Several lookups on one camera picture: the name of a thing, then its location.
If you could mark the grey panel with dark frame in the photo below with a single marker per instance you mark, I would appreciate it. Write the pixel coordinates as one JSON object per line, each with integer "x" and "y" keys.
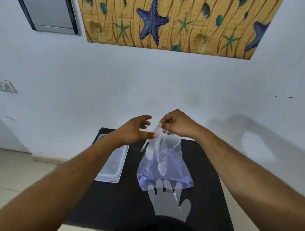
{"x": 51, "y": 15}

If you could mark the person's right thumb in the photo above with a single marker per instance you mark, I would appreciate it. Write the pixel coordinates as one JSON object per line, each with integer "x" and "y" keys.
{"x": 167, "y": 122}

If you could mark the person's right hand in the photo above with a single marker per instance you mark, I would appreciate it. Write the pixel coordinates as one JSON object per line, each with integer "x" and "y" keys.
{"x": 182, "y": 125}

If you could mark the person's left thumb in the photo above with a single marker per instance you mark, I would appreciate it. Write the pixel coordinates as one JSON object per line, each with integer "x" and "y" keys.
{"x": 149, "y": 135}

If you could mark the person's left hand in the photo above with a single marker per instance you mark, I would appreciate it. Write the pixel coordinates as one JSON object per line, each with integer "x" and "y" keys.
{"x": 129, "y": 132}

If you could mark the clear plastic disposable glove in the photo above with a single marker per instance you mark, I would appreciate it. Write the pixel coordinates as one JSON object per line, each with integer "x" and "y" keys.
{"x": 166, "y": 202}
{"x": 164, "y": 145}

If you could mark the purple tinted plastic bag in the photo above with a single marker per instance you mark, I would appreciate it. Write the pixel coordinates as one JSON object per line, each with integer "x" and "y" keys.
{"x": 181, "y": 171}

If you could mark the person's left middle finger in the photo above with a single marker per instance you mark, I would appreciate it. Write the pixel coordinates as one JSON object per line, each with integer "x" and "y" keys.
{"x": 145, "y": 123}

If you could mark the clear plastic food container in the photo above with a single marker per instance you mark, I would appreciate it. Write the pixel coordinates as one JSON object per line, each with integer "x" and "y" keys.
{"x": 113, "y": 164}

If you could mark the person's right forearm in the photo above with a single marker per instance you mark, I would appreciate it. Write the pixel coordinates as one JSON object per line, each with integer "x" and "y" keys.
{"x": 250, "y": 183}

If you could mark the white wall switch plate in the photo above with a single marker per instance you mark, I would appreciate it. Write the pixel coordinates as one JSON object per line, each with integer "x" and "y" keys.
{"x": 7, "y": 86}

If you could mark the person's left forearm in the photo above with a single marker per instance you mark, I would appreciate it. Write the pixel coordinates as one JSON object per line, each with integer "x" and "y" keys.
{"x": 62, "y": 180}

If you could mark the starfish and shell wall panel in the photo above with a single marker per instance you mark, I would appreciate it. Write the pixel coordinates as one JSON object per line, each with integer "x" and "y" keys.
{"x": 181, "y": 23}

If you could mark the person's dark clothing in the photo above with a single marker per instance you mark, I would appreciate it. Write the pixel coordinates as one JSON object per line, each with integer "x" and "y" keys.
{"x": 162, "y": 225}

